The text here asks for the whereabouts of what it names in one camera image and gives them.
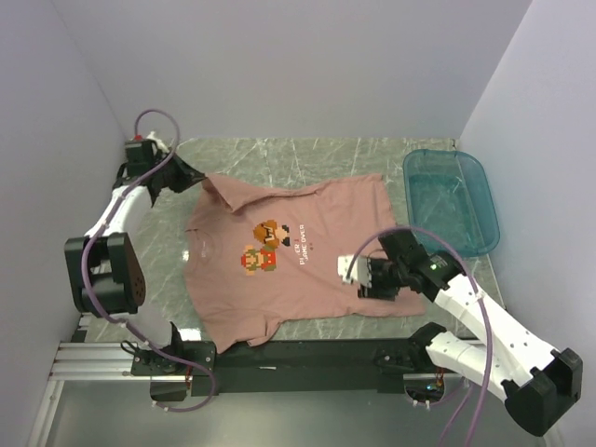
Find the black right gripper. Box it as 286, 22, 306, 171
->
358, 253, 407, 302

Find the pink t-shirt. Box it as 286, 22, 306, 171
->
184, 174, 425, 352

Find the teal translucent plastic basin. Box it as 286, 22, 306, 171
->
402, 149, 500, 258

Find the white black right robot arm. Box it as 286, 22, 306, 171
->
337, 226, 583, 437

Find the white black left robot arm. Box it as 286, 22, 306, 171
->
64, 135, 205, 374

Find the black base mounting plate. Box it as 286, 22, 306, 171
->
130, 338, 450, 401

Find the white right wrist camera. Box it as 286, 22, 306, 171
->
337, 254, 372, 287

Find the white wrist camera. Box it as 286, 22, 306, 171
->
133, 130, 170, 155
337, 254, 372, 287

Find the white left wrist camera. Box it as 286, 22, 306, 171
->
133, 130, 170, 155

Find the aluminium front frame rail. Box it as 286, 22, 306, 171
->
48, 342, 141, 381

